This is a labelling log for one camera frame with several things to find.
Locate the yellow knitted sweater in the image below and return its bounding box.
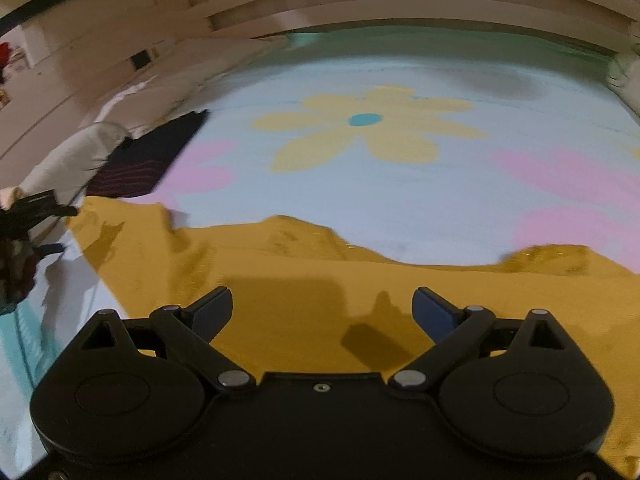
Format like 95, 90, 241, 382
67, 196, 640, 476

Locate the dark folded garment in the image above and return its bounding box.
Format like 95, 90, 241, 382
86, 109, 210, 200

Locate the flower printed bedsheet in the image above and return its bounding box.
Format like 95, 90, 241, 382
0, 30, 640, 466

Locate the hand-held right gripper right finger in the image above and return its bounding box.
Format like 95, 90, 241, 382
389, 286, 571, 391

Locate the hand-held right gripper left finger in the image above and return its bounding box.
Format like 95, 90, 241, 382
80, 286, 254, 391

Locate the leaf printed folded quilt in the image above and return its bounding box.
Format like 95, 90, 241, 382
606, 51, 640, 127

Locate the white cushion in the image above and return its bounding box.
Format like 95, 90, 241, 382
20, 121, 132, 201

